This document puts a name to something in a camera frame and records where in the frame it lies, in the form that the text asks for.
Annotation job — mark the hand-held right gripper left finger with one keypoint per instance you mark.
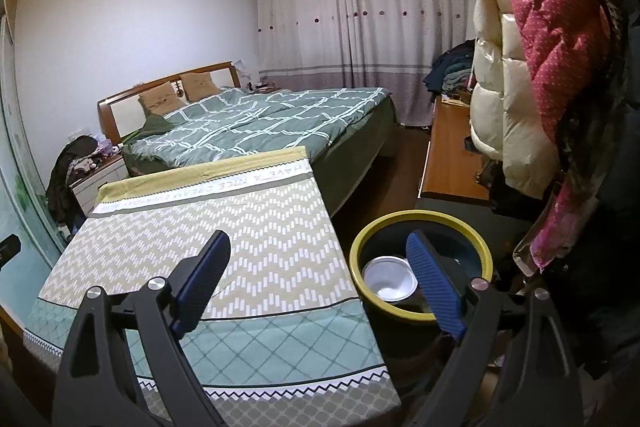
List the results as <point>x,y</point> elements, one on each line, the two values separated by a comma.
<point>202,287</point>

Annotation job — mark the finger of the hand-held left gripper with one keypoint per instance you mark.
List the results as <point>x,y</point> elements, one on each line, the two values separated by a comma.
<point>9,249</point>

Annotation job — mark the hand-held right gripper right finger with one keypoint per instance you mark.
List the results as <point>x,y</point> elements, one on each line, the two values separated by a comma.
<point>435,287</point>

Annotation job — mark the white plastic jar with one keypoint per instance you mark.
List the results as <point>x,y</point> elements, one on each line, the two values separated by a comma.
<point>387,279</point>

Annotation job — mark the yellow rimmed dark bin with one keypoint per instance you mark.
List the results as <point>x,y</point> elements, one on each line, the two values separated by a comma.
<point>362,267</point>

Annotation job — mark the patterned tablecloth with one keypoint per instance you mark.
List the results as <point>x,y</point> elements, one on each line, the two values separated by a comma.
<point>270,247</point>

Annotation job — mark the dark clothes heap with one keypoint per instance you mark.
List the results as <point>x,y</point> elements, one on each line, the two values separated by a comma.
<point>65,177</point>

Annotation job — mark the sliding door wardrobe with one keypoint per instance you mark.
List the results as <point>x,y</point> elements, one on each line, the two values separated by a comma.
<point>20,157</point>

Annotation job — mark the white bedside cabinet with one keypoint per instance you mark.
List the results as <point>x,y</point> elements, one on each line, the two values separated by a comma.
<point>97,187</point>

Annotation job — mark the orange wooden cabinet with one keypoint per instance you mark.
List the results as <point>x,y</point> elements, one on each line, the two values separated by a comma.
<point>450,157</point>

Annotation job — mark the dark green cloth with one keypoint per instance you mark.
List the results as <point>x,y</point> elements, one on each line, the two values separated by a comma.
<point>147,129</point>

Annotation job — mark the wooden bed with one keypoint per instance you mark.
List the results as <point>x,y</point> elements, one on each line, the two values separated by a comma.
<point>112,107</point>

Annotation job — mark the green checked duvet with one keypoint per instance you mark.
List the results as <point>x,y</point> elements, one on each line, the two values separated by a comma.
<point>270,122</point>

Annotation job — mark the brown pillow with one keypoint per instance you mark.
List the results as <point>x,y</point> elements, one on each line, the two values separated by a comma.
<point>159,101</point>
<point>199,84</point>

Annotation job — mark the cream puffer jacket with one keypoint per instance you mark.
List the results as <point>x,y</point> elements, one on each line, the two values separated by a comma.
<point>505,107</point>

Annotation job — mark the pile of folded clothes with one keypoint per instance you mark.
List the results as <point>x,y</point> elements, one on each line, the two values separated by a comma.
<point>452,69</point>

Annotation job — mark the pink and white curtain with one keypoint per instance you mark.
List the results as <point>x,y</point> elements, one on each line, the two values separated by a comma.
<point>360,17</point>

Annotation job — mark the red quilted jacket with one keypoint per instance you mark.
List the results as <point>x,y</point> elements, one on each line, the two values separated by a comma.
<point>550,27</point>

